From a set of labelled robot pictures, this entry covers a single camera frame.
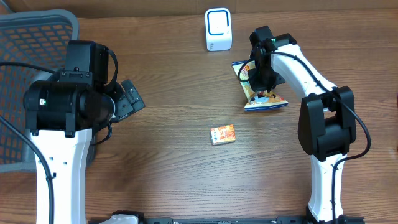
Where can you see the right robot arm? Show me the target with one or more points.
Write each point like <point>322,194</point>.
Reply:
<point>326,126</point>

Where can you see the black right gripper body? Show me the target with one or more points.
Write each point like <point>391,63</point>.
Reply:
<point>265,78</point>

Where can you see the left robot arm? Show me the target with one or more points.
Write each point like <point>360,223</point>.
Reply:
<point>63,116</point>

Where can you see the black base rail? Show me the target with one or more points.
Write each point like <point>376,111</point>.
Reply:
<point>278,220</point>

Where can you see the orange tissue packet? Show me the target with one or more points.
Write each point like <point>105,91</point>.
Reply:
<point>222,135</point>

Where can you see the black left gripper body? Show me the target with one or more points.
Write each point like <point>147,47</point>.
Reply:
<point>122,105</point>

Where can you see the yellow snack packet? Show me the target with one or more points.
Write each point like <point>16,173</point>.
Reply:
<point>260,100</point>

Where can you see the grey plastic shopping basket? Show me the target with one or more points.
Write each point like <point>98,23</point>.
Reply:
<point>37,38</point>

